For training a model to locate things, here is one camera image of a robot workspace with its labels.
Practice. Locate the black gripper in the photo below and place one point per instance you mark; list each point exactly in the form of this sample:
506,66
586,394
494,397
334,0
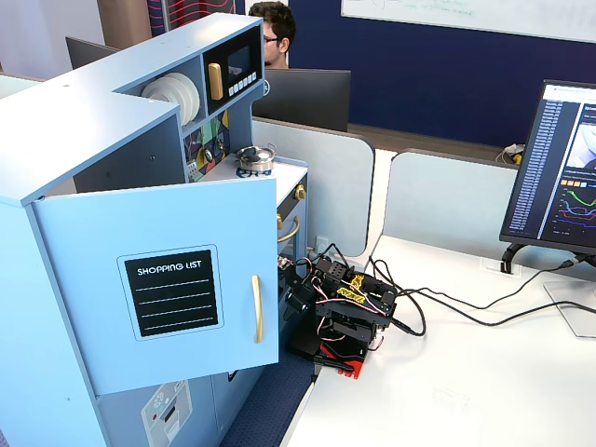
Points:
295,295

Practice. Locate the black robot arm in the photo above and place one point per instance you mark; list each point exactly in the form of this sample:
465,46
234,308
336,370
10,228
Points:
354,298

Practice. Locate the red and black robot base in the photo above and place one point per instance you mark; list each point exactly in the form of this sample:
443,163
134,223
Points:
354,365

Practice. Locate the blue shopping list cabinet door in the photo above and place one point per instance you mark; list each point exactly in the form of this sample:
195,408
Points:
93,233

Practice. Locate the blue toy oven door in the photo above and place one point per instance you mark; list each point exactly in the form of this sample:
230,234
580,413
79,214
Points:
302,233

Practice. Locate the white power adapter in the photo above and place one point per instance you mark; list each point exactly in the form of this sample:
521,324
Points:
322,244

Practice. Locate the gold oven knob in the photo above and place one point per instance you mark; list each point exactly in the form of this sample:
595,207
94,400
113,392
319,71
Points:
301,192
279,221

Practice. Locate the light grey desk divider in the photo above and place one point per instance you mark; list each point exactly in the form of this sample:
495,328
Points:
442,200
335,186

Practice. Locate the blue printed trivet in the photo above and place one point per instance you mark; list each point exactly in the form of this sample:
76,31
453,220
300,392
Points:
243,173

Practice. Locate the steel toy pot with lid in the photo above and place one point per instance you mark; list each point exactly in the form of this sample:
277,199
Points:
256,160

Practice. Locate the steel toy slotted spatula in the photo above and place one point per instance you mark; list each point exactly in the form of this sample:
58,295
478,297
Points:
192,173

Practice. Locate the steel toy ladle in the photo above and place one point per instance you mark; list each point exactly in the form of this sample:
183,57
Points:
207,156

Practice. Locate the steel toy spoon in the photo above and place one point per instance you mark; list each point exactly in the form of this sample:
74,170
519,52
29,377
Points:
221,145

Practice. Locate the black monitor back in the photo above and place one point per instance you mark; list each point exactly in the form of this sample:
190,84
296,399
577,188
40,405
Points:
307,98

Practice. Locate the white toy plate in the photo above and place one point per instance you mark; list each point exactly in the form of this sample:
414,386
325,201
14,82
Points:
187,100
196,102
160,88

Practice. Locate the blue ice dispenser fridge door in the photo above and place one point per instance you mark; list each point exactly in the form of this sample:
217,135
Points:
121,419

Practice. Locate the black toy microwave door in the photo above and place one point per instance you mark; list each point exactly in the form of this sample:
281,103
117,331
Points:
242,42

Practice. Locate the dark-haired person with glasses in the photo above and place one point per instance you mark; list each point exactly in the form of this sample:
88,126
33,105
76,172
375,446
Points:
279,28

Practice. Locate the blue wooden toy kitchen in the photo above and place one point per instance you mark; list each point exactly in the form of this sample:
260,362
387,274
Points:
70,116

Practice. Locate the navy pink-lined backdrop panel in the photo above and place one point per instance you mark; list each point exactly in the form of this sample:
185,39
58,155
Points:
195,14

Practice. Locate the silver monitor stand base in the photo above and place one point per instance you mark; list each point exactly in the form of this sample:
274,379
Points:
572,316

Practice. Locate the lit computer monitor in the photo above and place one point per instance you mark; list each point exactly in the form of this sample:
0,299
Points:
559,163

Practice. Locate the dark grey monitor back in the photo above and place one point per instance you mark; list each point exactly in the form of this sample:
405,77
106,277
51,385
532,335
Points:
88,53

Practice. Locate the white whiteboard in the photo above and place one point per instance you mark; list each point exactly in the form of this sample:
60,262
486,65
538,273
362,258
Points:
465,14

